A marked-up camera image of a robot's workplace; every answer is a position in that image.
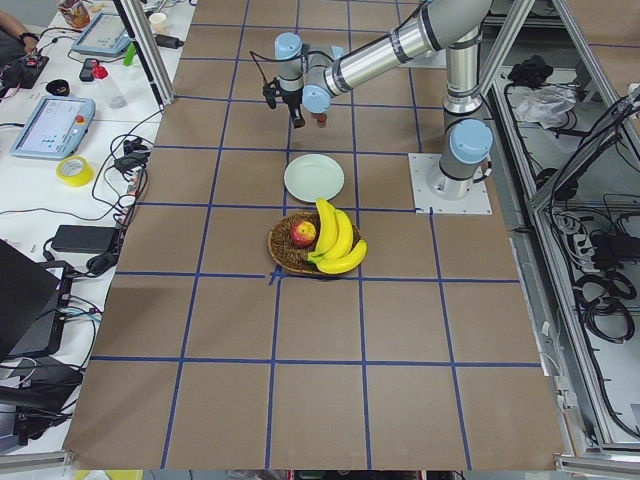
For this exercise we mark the blue teach pendant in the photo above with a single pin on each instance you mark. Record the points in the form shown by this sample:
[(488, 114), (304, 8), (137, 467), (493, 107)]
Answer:
[(104, 36), (55, 128)]

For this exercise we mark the blue teach pendant near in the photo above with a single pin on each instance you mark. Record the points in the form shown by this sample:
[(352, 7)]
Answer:
[(55, 128)]

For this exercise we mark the black power brick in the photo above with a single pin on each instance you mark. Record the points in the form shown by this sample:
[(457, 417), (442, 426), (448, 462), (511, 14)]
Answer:
[(84, 239)]

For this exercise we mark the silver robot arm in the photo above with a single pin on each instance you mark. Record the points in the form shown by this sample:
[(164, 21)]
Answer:
[(310, 76)]

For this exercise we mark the red apple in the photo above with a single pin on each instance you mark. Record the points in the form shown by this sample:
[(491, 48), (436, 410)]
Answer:
[(303, 233)]

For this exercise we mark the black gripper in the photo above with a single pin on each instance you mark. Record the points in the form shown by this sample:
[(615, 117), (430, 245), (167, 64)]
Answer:
[(294, 98)]

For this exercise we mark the clear plastic bottle red cap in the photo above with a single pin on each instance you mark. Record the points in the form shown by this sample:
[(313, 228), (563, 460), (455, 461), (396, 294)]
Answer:
[(110, 90)]

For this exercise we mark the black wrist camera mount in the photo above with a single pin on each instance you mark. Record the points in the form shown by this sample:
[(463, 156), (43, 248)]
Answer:
[(270, 92)]

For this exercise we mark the black laptop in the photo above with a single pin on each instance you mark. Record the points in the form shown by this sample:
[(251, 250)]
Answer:
[(33, 295)]

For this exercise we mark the blue teach pendant far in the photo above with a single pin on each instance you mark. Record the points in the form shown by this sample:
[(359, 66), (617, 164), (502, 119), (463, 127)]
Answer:
[(104, 36)]

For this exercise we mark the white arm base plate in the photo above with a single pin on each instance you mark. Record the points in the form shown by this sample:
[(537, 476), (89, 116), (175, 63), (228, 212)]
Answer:
[(435, 193)]

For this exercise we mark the light green plate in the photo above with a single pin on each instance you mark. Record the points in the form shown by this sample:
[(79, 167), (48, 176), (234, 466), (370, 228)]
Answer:
[(313, 176)]

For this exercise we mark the yellow banana bunch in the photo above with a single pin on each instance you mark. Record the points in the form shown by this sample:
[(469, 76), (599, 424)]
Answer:
[(335, 253)]

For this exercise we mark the yellow tape roll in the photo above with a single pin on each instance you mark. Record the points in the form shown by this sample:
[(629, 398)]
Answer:
[(74, 171)]

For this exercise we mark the brown wicker basket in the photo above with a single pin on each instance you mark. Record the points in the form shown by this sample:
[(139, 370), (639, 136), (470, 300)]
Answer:
[(296, 258)]

